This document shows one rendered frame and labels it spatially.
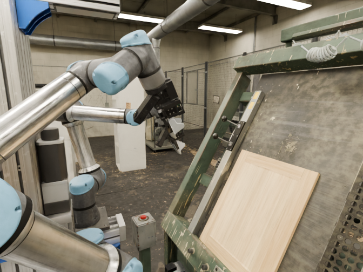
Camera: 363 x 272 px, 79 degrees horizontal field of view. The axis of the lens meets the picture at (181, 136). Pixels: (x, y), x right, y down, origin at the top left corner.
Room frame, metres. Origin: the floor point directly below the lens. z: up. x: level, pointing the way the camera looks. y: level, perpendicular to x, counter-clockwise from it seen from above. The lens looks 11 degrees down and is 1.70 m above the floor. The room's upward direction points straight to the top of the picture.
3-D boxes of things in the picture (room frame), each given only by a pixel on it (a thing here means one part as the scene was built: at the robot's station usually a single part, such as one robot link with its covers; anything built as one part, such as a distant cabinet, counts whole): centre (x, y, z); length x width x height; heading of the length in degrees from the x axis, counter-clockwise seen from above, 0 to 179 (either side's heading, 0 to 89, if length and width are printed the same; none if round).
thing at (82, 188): (1.06, 0.51, 1.20); 0.13 x 0.12 x 0.14; 179
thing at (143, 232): (1.24, 0.24, 0.84); 0.12 x 0.12 x 0.18; 29
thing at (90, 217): (1.05, 0.51, 1.09); 0.15 x 0.15 x 0.10
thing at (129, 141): (4.92, 1.20, 1.03); 0.61 x 0.58 x 2.05; 25
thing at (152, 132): (6.78, 0.76, 1.10); 1.37 x 0.70 x 2.20; 25
